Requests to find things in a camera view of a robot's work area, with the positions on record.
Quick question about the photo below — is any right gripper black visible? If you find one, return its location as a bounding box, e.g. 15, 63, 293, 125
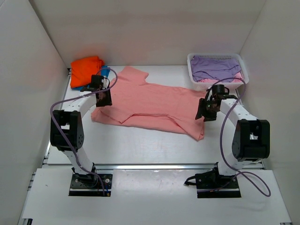
195, 98, 218, 122

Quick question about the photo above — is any salmon pink t-shirt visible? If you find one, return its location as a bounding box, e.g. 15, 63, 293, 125
91, 66, 205, 141

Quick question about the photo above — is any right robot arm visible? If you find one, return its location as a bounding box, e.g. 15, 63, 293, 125
195, 84, 270, 188

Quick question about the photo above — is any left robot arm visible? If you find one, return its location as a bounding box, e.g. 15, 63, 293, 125
50, 75, 112, 187

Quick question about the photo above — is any white plastic basket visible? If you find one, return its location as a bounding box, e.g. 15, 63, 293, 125
187, 53, 249, 91

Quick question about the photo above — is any folded blue t-shirt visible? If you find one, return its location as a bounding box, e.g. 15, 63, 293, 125
73, 66, 110, 91

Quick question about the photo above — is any folded orange t-shirt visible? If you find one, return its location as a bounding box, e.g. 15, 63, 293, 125
70, 56, 105, 89

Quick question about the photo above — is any purple t-shirt in basket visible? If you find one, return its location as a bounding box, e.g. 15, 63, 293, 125
190, 55, 241, 82

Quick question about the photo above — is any pink t-shirt in basket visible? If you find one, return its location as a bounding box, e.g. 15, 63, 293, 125
200, 72, 243, 83

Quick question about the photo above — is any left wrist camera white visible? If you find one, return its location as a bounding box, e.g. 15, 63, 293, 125
102, 77, 110, 90

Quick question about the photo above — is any left aluminium rail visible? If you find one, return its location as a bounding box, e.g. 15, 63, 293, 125
45, 67, 72, 160

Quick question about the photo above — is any aluminium rail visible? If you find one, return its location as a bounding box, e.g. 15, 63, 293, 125
96, 164, 214, 170
45, 67, 72, 160

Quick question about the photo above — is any front aluminium rail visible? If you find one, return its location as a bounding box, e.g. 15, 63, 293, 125
96, 164, 214, 170

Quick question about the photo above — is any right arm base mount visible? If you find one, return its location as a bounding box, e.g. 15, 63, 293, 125
184, 168, 241, 199

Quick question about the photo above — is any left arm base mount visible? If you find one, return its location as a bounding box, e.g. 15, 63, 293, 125
68, 168, 113, 197

